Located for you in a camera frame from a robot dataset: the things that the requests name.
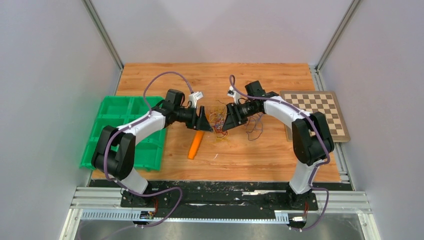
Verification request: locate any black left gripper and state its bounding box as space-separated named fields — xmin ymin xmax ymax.
xmin=174 ymin=105 xmax=214 ymax=133

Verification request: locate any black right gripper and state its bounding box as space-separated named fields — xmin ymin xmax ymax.
xmin=222 ymin=101 xmax=260 ymax=132

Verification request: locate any colourful wire bundle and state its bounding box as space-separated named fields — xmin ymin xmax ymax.
xmin=207 ymin=100 xmax=265 ymax=144

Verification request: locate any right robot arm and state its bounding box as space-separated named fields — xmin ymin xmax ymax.
xmin=222 ymin=75 xmax=335 ymax=209

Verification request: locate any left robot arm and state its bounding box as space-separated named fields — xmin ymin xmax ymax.
xmin=91 ymin=89 xmax=213 ymax=207

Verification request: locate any orange toy microphone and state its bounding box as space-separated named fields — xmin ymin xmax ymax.
xmin=187 ymin=131 xmax=205 ymax=160

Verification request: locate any green plastic compartment bin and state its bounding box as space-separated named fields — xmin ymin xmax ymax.
xmin=79 ymin=95 xmax=168 ymax=172

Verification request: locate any wooden chessboard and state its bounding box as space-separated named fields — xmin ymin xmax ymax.
xmin=280 ymin=90 xmax=351 ymax=143

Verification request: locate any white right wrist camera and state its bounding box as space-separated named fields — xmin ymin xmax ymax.
xmin=227 ymin=86 xmax=241 ymax=104

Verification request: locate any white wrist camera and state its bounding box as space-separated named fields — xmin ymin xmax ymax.
xmin=188 ymin=91 xmax=204 ymax=109
xmin=227 ymin=86 xmax=241 ymax=104

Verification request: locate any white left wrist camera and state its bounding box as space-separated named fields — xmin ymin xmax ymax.
xmin=188 ymin=91 xmax=204 ymax=109

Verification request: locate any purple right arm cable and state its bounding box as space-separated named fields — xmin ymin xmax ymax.
xmin=228 ymin=74 xmax=331 ymax=232

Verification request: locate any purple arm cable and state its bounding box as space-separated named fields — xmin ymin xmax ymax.
xmin=228 ymin=74 xmax=331 ymax=232
xmin=76 ymin=71 xmax=195 ymax=240

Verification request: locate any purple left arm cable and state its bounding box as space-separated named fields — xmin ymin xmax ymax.
xmin=76 ymin=71 xmax=195 ymax=240

